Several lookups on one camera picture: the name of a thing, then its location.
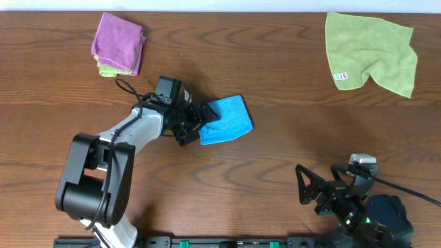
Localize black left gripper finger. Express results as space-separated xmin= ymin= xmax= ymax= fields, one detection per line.
xmin=175 ymin=121 xmax=214 ymax=147
xmin=196 ymin=102 xmax=221 ymax=121

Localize blue microfiber cloth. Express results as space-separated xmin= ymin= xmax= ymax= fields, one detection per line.
xmin=199 ymin=95 xmax=253 ymax=145

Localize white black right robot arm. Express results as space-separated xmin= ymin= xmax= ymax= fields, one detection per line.
xmin=295 ymin=162 xmax=413 ymax=247

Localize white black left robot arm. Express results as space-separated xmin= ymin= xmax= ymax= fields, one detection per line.
xmin=55 ymin=100 xmax=221 ymax=247

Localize folded green cloth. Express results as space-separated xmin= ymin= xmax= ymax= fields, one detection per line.
xmin=94 ymin=35 xmax=146 ymax=77

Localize folded purple cloth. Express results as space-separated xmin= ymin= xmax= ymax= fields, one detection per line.
xmin=91 ymin=12 xmax=143 ymax=70

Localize green microfiber cloth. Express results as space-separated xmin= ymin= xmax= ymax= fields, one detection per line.
xmin=325 ymin=12 xmax=418 ymax=99

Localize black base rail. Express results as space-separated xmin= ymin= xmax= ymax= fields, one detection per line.
xmin=53 ymin=236 xmax=326 ymax=248

